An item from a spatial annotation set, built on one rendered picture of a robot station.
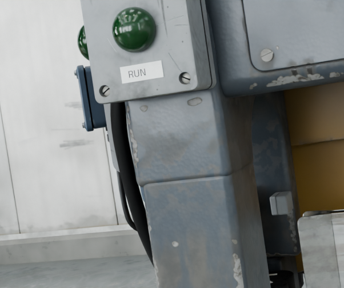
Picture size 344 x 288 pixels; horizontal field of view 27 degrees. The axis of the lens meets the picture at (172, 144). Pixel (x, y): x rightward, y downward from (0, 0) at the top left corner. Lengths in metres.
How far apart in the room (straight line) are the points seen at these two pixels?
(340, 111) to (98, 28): 0.33
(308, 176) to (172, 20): 0.37
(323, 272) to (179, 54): 0.29
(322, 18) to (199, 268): 0.20
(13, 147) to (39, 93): 0.57
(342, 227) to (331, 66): 0.21
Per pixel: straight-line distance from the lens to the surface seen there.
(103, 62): 0.49
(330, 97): 0.74
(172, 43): 0.47
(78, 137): 6.38
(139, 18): 0.47
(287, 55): 0.50
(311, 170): 0.80
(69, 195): 6.50
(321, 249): 0.67
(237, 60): 0.51
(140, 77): 0.48
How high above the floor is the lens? 1.23
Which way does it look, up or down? 3 degrees down
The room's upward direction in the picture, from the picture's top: 8 degrees counter-clockwise
